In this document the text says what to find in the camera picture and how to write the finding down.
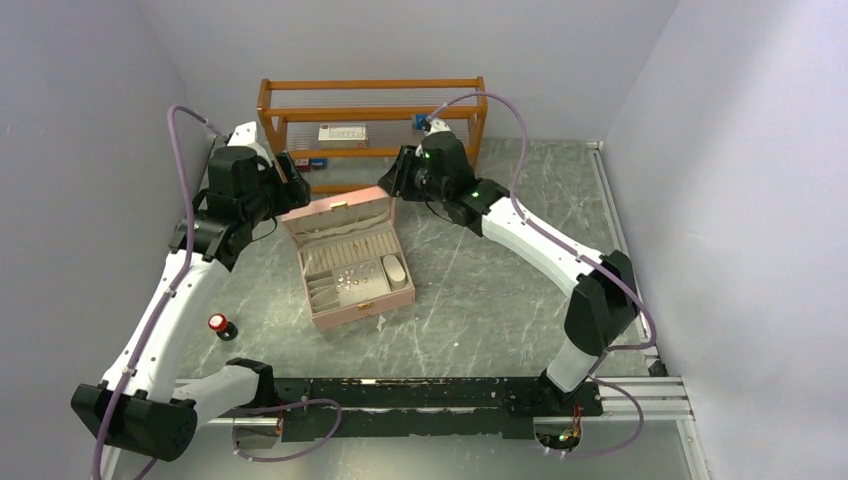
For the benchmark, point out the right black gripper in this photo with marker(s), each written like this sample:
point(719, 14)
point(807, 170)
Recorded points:
point(397, 179)

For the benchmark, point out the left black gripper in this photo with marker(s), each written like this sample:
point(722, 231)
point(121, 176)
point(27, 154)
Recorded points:
point(294, 192)

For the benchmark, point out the pink jewelry box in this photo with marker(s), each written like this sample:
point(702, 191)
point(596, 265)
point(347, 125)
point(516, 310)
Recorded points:
point(340, 243)

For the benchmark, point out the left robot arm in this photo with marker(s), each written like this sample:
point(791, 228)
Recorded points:
point(137, 406)

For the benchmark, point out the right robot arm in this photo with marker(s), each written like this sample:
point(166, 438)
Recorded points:
point(600, 287)

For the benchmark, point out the orange wooden shelf rack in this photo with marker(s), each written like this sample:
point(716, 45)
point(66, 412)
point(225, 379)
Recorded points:
point(291, 113)

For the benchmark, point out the white red-print box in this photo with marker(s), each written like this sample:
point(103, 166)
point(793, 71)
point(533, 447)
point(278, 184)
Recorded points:
point(342, 136)

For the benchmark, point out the beige watch pillow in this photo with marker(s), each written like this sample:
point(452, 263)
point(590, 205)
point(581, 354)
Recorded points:
point(395, 272)

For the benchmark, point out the red emergency stop button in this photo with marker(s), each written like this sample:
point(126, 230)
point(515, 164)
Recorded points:
point(224, 329)

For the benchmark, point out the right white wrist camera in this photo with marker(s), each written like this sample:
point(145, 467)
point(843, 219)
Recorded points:
point(436, 126)

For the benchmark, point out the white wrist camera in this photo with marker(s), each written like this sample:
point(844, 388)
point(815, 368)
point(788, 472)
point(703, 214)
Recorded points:
point(248, 135)
point(436, 126)

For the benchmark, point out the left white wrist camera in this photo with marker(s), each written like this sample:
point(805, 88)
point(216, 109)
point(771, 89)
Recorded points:
point(248, 135)

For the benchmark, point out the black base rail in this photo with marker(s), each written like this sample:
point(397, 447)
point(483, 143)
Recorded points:
point(510, 407)

